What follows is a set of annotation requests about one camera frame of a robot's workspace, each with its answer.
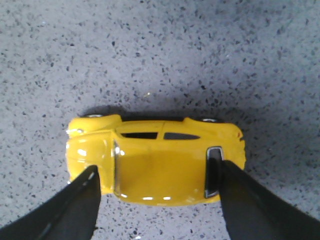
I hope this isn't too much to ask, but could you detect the yellow toy beetle car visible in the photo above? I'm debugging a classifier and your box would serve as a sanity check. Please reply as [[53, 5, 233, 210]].
[[65, 114, 246, 207]]

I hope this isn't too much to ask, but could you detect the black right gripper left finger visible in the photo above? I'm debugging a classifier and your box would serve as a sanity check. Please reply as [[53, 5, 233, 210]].
[[0, 165, 101, 240]]

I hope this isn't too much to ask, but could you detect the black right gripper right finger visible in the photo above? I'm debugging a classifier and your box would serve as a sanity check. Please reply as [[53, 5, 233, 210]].
[[209, 157, 320, 240]]

